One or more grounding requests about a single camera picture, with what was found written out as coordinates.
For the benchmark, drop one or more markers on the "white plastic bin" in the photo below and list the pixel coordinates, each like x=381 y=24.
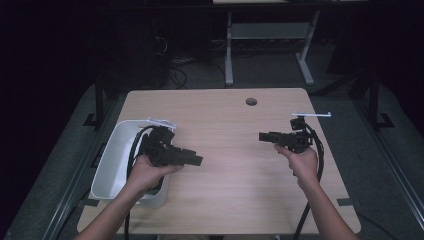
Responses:
x=113 y=166

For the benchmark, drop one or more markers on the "black metal stand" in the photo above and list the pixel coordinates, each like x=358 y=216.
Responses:
x=99 y=100
x=375 y=100

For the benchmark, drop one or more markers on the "grey tape strip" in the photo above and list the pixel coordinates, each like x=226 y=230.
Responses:
x=345 y=202
x=90 y=202

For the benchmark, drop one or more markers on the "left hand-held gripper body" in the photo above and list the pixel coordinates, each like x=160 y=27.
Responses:
x=160 y=150

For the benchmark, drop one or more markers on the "white metal desk frame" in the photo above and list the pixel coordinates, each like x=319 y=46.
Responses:
x=266 y=30

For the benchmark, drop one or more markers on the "person's right hand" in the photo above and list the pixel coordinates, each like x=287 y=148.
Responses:
x=303 y=165

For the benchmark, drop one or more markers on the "person's left hand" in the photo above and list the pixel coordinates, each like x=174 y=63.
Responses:
x=146 y=176

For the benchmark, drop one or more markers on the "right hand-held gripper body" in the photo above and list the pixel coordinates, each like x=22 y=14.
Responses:
x=300 y=140

